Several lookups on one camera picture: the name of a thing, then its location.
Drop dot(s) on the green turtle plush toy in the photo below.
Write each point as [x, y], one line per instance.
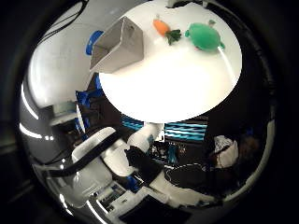
[204, 36]

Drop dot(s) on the grey open box container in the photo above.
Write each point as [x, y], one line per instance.
[120, 49]

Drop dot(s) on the monitor with blue stripes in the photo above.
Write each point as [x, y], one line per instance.
[186, 131]
[132, 123]

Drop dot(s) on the person in white shirt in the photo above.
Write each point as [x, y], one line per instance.
[225, 151]

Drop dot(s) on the blue chair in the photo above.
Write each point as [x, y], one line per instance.
[85, 97]
[92, 40]

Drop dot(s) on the orange carrot plush toy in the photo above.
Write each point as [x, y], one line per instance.
[161, 26]

